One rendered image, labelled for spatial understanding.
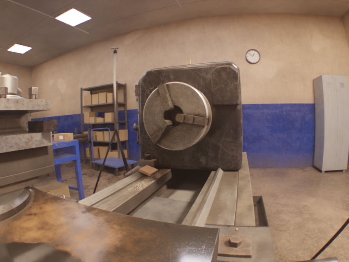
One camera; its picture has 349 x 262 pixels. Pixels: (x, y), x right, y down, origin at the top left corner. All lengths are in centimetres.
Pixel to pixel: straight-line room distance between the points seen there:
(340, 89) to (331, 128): 76
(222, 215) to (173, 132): 35
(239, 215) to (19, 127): 56
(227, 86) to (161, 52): 400
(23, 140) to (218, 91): 71
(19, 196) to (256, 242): 44
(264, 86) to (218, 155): 345
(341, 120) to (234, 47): 265
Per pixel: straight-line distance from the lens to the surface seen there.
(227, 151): 89
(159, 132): 70
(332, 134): 410
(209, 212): 54
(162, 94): 71
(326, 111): 403
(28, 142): 44
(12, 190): 46
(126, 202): 64
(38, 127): 46
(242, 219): 52
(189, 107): 69
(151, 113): 74
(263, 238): 37
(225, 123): 88
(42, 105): 45
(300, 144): 442
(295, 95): 437
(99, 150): 506
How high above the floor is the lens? 108
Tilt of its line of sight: 4 degrees down
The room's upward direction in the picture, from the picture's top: 2 degrees counter-clockwise
